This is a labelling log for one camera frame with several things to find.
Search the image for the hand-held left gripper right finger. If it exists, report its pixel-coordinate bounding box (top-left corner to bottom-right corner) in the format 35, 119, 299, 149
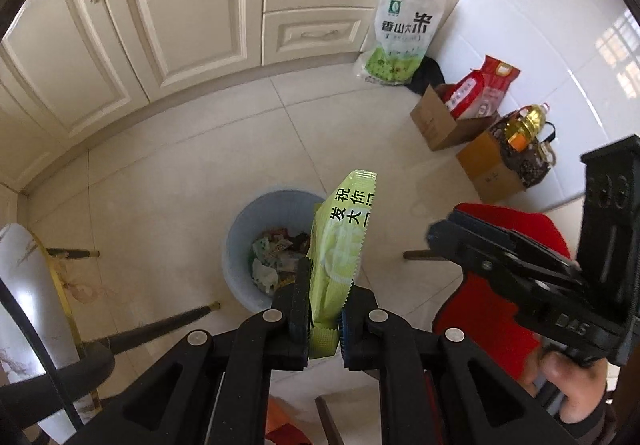
337, 282, 583, 445

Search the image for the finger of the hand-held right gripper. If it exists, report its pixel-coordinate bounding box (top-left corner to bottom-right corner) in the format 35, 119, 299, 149
426, 219, 587, 322
451, 206, 582, 277

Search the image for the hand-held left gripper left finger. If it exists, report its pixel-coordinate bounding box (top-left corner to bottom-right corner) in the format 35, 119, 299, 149
65, 257, 313, 445

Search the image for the pile of wrappers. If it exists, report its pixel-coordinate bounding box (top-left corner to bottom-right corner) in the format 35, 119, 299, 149
249, 226, 314, 297

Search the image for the light green snack packet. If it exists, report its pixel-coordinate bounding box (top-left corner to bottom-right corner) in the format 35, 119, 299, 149
305, 168, 380, 360

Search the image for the person's right forearm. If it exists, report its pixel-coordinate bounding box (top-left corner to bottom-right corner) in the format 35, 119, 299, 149
560, 390, 637, 445

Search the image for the person's right hand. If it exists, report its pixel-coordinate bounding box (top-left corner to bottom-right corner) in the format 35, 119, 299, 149
520, 346, 609, 419

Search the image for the cardboard box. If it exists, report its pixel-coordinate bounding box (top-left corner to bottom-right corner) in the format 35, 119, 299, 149
455, 110, 534, 205
409, 84, 501, 152

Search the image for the black patterned bag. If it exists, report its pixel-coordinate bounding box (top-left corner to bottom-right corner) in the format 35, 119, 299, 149
492, 117, 559, 189

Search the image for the red chair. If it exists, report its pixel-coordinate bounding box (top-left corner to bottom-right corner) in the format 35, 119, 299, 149
402, 202, 584, 389

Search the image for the orange cloth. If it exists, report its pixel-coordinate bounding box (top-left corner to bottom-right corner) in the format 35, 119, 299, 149
264, 397, 302, 445

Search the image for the cooking oil bottle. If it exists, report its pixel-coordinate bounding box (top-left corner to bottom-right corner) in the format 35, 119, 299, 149
503, 103, 551, 149

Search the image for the red rice bag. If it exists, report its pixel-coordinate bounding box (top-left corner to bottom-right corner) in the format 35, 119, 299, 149
442, 54, 521, 120

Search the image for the black plastic bag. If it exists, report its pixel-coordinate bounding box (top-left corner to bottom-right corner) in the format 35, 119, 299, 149
404, 57, 446, 95

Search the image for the clear plastic bag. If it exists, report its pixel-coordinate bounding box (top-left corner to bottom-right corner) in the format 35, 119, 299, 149
56, 254, 109, 304

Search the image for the white green rice bag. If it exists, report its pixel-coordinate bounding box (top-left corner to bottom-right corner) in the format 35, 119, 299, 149
353, 0, 450, 86

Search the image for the round marble table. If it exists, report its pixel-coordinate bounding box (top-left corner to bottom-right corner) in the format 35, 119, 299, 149
0, 222, 222, 445

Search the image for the cream base cabinet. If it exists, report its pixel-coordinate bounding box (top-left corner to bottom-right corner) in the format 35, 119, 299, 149
0, 0, 501, 192

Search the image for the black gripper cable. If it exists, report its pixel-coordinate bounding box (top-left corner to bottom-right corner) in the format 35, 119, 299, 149
0, 276, 84, 432

